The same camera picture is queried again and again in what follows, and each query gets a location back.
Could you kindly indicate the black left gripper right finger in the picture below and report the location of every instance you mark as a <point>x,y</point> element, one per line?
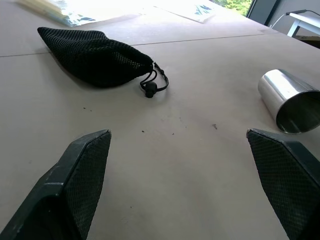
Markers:
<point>280,175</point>

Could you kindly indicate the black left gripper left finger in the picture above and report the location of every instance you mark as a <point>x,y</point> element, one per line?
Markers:
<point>75,180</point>

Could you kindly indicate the silver metal cup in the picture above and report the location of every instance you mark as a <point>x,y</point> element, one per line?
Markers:
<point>287,97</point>

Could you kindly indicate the white side table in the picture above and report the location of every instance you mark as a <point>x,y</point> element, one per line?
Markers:
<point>303,23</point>

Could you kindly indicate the clear plastic packet with print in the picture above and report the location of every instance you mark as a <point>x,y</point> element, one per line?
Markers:
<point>60,12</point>

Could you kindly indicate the white plastic sheet with print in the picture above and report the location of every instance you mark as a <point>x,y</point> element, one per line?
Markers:
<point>195,11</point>

